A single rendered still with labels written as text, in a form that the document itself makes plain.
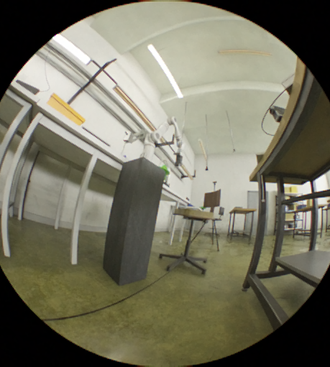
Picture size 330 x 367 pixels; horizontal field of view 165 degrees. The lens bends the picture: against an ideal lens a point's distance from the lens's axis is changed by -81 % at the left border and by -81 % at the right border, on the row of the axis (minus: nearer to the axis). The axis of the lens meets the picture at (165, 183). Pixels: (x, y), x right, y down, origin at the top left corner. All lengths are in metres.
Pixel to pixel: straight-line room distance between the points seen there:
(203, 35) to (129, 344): 4.27
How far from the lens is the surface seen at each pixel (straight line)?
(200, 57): 3.78
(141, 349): 0.57
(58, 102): 0.93
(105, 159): 0.93
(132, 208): 0.66
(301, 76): 0.55
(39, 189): 1.70
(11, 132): 0.86
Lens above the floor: 0.53
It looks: 16 degrees up
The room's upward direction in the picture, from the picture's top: 10 degrees clockwise
